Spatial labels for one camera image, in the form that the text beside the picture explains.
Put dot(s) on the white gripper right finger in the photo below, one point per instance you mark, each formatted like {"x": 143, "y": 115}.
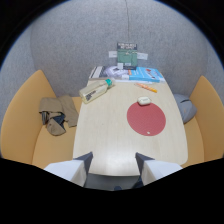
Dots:
{"x": 153, "y": 170}

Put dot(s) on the orange pen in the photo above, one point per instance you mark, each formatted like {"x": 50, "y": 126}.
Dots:
{"x": 145, "y": 87}

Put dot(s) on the clear bottle with teal cap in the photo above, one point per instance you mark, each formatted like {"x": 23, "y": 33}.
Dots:
{"x": 94, "y": 90}

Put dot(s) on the grey cushion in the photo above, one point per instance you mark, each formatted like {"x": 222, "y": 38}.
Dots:
{"x": 185, "y": 107}

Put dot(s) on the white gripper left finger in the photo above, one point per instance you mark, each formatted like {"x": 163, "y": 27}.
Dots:
{"x": 74, "y": 170}

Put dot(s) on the round red silicone mat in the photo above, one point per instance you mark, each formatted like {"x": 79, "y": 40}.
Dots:
{"x": 146, "y": 118}

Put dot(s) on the blue book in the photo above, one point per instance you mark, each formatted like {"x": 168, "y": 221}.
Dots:
{"x": 146, "y": 74}

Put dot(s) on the green standing book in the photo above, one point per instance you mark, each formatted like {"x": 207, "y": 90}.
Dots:
{"x": 127, "y": 55}

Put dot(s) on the beige jacket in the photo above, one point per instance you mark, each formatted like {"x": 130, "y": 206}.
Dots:
{"x": 58, "y": 114}

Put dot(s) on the white wall socket plate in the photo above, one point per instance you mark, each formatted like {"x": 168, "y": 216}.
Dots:
{"x": 112, "y": 54}
{"x": 142, "y": 56}

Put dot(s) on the orange curved bench sofa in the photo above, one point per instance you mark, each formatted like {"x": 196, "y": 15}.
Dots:
{"x": 23, "y": 123}

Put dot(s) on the grey and white book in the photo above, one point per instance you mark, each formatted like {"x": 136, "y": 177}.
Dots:
{"x": 106, "y": 72}

